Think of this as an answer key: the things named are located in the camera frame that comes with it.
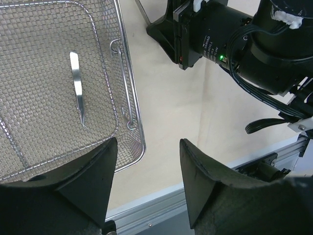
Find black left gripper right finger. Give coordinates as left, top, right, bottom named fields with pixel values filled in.
left=179, top=139, right=313, bottom=235

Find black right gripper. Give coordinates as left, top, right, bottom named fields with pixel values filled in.
left=146, top=0, right=252, bottom=70

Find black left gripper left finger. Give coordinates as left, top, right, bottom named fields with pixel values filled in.
left=0, top=138, right=117, bottom=235

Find steel forceps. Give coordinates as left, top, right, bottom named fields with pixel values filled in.
left=135, top=0, right=151, bottom=25

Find beige cloth wrap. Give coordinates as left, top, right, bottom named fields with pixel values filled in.
left=109, top=0, right=297, bottom=215

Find curved steel tweezers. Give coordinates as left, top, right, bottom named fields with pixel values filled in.
left=69, top=51, right=87, bottom=129

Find wire mesh instrument tray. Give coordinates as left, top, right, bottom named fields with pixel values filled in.
left=0, top=0, right=146, bottom=184

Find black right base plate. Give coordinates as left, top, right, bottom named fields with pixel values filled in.
left=236, top=152, right=291, bottom=182

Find aluminium front rail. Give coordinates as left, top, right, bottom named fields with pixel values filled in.
left=106, top=135, right=310, bottom=235

